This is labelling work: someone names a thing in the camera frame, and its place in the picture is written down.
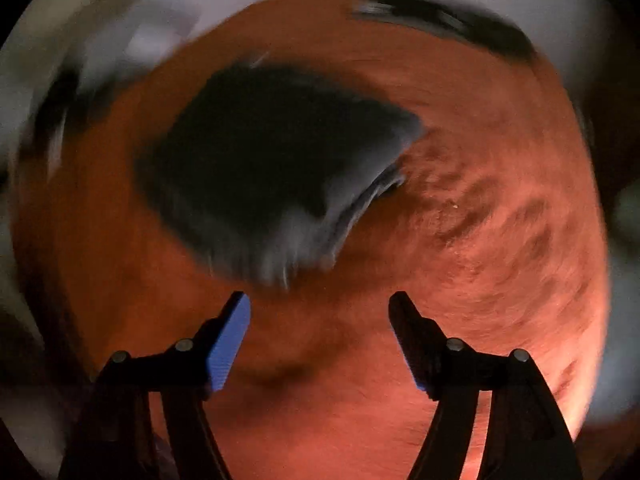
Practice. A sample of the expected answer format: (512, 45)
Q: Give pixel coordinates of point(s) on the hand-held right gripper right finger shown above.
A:
(415, 350)

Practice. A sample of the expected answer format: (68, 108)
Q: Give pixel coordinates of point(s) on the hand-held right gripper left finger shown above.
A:
(230, 345)

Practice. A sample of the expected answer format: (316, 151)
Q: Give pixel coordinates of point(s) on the orange blanket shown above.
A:
(475, 260)

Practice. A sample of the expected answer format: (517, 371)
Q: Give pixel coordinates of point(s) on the black printed garment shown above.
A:
(450, 20)

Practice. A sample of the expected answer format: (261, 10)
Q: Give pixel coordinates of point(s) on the dark grey pants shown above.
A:
(270, 160)

